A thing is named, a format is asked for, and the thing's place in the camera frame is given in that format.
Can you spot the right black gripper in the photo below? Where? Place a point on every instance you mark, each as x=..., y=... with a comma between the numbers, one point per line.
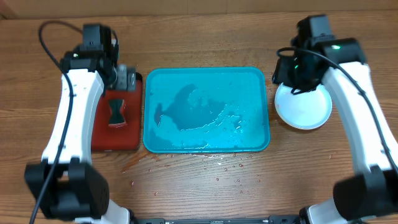
x=279, y=77

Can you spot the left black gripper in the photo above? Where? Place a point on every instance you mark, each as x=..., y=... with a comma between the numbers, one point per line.
x=128, y=78

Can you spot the light blue plate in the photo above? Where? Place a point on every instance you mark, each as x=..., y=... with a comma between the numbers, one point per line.
x=305, y=111

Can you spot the green and orange sponge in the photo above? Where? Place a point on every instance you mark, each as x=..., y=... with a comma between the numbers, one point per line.
x=117, y=118

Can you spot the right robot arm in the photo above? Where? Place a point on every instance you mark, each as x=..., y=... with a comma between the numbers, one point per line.
x=341, y=67

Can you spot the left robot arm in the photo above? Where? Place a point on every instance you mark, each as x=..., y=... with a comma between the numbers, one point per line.
x=64, y=183

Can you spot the black red-lined tray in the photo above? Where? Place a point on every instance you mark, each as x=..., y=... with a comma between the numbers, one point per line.
x=124, y=138

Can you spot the teal plastic tray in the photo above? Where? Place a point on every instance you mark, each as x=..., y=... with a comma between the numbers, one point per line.
x=206, y=110

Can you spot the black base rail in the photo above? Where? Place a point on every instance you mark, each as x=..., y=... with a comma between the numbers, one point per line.
x=273, y=219

